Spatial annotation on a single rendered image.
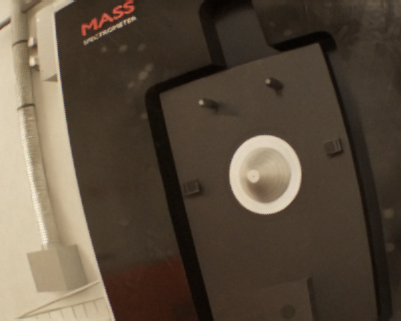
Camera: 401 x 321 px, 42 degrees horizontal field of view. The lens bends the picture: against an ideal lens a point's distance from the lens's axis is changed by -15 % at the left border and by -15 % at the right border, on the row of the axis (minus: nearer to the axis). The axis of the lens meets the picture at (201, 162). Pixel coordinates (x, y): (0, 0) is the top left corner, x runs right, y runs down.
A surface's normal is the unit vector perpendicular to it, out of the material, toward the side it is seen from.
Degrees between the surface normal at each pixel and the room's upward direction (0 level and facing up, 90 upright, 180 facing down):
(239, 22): 90
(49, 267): 90
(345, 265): 90
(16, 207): 90
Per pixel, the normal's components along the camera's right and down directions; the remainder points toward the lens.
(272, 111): -0.47, 0.02
